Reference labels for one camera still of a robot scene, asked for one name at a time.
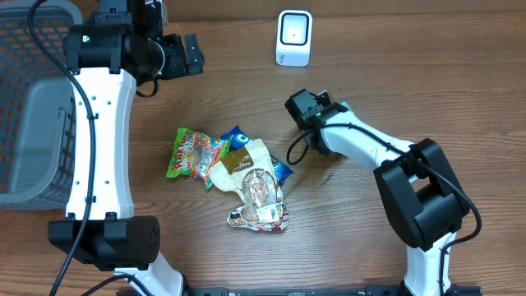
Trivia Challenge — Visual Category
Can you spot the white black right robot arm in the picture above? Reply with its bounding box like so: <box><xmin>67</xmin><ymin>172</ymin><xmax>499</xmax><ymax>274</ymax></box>
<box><xmin>284</xmin><ymin>90</ymin><xmax>481</xmax><ymax>295</ymax></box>

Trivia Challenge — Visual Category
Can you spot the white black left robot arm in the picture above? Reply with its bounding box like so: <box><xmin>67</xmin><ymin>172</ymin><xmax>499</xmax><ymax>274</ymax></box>
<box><xmin>48</xmin><ymin>1</ymin><xmax>205</xmax><ymax>295</ymax></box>

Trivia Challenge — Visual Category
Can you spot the white barcode scanner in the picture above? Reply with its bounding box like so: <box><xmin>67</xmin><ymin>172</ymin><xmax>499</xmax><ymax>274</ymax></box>
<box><xmin>275</xmin><ymin>9</ymin><xmax>313</xmax><ymax>67</ymax></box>

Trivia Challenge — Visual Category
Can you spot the blue Oreo cookie pack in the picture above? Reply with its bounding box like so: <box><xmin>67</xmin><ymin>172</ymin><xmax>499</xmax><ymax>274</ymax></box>
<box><xmin>221</xmin><ymin>126</ymin><xmax>293</xmax><ymax>186</ymax></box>

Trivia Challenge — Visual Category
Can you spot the green Haribo gummy bag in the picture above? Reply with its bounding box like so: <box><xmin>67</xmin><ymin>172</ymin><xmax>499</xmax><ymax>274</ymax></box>
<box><xmin>166</xmin><ymin>127</ymin><xmax>231</xmax><ymax>189</ymax></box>

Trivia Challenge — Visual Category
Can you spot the beige brown cookie pouch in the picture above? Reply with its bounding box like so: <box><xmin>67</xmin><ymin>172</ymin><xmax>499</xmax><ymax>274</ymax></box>
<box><xmin>209</xmin><ymin>139</ymin><xmax>289</xmax><ymax>232</ymax></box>

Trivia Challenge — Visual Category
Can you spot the grey plastic mesh basket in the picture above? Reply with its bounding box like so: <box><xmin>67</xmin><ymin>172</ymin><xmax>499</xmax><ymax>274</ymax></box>
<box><xmin>1</xmin><ymin>1</ymin><xmax>76</xmax><ymax>210</ymax></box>

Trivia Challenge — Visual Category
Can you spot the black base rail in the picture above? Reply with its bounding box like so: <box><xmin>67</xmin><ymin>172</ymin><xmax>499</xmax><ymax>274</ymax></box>
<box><xmin>184</xmin><ymin>283</ymin><xmax>482</xmax><ymax>296</ymax></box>

